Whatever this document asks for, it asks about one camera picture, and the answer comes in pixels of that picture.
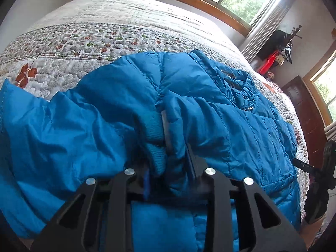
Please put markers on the black hanging garment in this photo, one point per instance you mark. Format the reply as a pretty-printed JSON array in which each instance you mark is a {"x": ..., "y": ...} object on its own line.
[{"x": 273, "y": 42}]

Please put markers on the dark wooden headboard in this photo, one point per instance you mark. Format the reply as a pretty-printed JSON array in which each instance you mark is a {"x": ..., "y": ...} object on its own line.
[{"x": 304, "y": 110}]

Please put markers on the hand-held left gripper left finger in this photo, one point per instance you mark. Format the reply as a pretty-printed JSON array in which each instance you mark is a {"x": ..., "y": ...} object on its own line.
[{"x": 145, "y": 185}]

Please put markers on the grey pleated curtain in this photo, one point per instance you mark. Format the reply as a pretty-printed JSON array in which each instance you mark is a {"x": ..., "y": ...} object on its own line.
[
  {"x": 331, "y": 131},
  {"x": 265, "y": 29}
]

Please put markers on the red hanging bag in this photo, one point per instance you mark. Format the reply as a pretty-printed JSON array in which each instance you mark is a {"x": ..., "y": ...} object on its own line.
[{"x": 267, "y": 63}]

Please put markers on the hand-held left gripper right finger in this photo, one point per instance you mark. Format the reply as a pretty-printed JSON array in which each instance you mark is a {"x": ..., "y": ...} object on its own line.
[{"x": 191, "y": 164}]

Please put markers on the narrow wooden framed window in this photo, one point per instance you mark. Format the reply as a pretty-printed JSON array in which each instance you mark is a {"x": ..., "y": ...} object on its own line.
[{"x": 328, "y": 84}]

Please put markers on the dark coat rack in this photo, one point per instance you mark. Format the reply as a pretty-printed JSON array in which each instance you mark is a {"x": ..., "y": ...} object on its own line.
[{"x": 295, "y": 31}]

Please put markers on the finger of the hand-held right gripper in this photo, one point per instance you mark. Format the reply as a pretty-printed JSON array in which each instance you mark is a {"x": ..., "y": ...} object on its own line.
[{"x": 305, "y": 166}]

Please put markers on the person's right forearm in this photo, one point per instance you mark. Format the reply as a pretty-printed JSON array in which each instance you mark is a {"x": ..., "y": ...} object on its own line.
[{"x": 312, "y": 228}]

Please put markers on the blue puffer jacket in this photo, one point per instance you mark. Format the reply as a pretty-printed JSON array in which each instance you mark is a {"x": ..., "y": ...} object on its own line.
[{"x": 78, "y": 115}]

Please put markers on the floral quilted bedspread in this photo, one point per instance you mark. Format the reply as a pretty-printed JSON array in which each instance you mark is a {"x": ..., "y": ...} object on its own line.
[{"x": 105, "y": 26}]

